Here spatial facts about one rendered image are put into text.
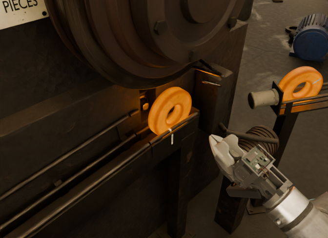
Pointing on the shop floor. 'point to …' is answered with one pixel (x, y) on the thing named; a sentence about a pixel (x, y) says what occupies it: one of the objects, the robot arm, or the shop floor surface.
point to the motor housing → (234, 216)
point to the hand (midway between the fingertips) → (212, 140)
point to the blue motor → (311, 38)
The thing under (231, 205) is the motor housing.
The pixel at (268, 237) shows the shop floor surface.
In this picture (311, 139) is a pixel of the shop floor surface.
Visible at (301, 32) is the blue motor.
